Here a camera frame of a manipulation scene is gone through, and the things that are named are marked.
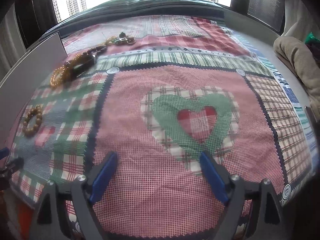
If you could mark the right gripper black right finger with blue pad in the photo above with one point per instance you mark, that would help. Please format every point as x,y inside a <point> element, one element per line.
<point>266,220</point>

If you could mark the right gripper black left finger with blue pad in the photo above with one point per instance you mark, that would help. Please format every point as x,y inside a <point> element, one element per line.
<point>50,218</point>

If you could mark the dark bead charm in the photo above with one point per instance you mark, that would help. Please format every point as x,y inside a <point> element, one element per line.
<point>122,35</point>

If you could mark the white open jewelry box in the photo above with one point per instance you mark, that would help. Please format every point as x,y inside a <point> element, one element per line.
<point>25,76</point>

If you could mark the patchwork plaid bed quilt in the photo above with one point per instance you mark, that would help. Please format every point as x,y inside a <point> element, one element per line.
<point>181,86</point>

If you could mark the black wristwatch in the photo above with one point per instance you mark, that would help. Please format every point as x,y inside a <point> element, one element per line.
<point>82,65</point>

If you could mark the beige folded cloth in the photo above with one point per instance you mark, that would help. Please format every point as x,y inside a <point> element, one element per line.
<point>300,61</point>

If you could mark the dark green striped pillow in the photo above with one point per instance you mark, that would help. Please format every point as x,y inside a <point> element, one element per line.
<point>119,9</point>

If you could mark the gold chain jewelry cluster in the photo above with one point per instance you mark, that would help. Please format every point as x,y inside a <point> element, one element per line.
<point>110,41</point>

